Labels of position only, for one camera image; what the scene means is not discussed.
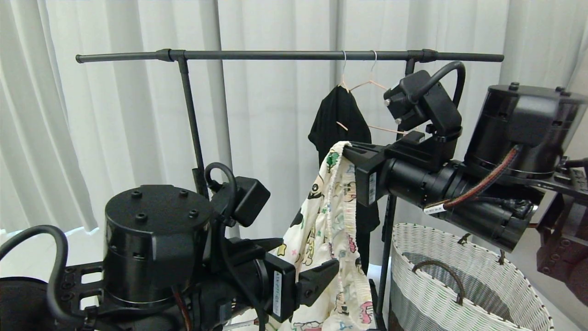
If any white laundry basket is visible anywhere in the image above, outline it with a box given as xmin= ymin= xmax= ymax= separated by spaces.
xmin=389 ymin=223 xmax=554 ymax=331

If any black clothes rack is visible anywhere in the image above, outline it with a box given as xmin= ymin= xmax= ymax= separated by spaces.
xmin=75 ymin=48 xmax=505 ymax=331

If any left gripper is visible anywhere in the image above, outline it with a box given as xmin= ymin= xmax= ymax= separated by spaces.
xmin=220 ymin=237 xmax=340 ymax=323

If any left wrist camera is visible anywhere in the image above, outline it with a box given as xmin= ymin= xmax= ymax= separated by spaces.
xmin=210 ymin=176 xmax=285 ymax=260

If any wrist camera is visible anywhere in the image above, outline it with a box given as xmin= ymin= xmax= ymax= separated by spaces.
xmin=210 ymin=176 xmax=285 ymax=260
xmin=383 ymin=69 xmax=463 ymax=171

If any black cable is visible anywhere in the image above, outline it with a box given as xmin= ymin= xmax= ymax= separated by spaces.
xmin=0 ymin=162 xmax=239 ymax=331
xmin=410 ymin=61 xmax=466 ymax=110

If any black garment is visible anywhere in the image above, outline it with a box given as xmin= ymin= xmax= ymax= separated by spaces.
xmin=308 ymin=85 xmax=381 ymax=276

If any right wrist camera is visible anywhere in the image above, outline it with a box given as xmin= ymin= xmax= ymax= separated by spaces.
xmin=383 ymin=69 xmax=463 ymax=171

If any pink clothes hanger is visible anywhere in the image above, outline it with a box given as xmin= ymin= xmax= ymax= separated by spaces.
xmin=335 ymin=50 xmax=353 ymax=132
xmin=348 ymin=50 xmax=410 ymax=135

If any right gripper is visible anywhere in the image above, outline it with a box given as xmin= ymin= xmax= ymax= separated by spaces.
xmin=354 ymin=147 xmax=461 ymax=211

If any cream printed garment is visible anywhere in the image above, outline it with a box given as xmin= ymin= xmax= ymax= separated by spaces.
xmin=266 ymin=141 xmax=378 ymax=331

